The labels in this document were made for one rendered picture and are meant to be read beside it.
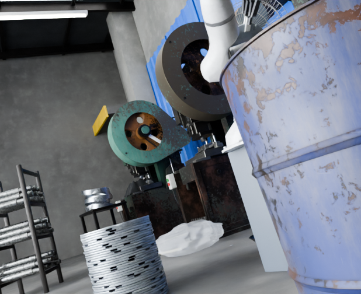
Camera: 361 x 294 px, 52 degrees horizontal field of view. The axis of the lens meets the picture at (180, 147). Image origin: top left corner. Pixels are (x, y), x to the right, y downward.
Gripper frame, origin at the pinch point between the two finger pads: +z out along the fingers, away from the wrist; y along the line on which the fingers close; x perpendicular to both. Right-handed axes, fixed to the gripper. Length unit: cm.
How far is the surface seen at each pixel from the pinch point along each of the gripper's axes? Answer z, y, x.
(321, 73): -23, -116, 83
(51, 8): 95, 546, -16
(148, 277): 78, -57, 74
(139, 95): 229, 439, -137
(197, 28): 33, 123, -50
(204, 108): 82, 76, -34
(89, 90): 283, 618, -96
